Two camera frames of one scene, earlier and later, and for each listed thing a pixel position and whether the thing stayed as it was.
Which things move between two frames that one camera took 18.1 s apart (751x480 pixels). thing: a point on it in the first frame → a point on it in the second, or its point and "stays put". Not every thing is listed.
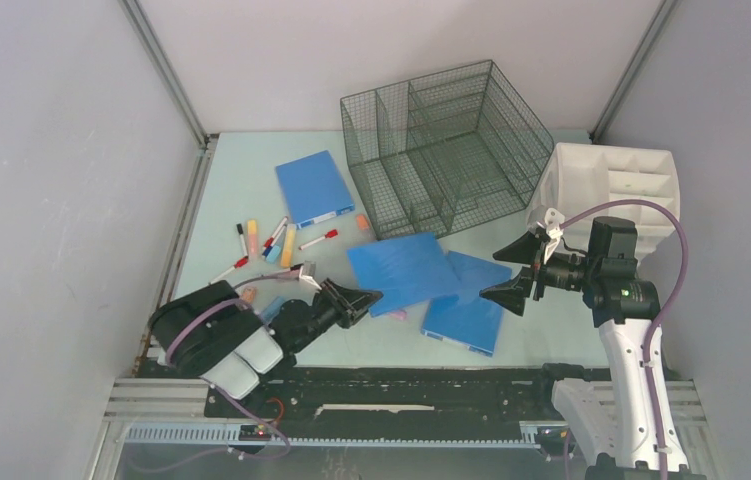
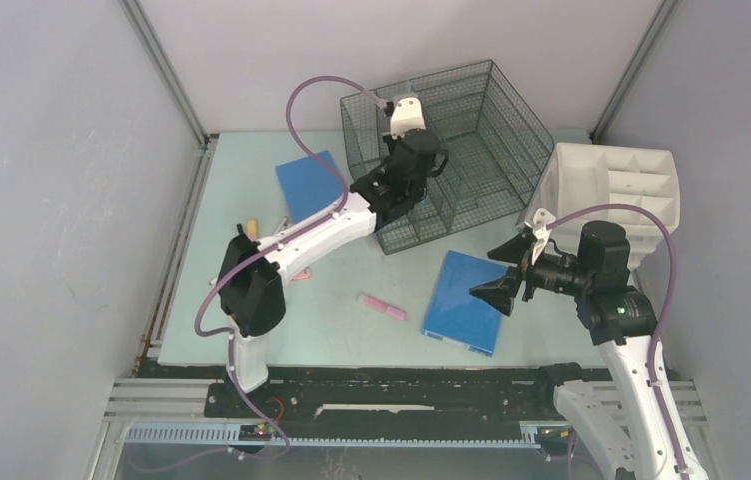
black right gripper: x=525 y=250 stays put
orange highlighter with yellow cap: x=252 y=238 stays put
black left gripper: x=347 y=302 → x=388 y=141
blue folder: x=315 y=188 stays put
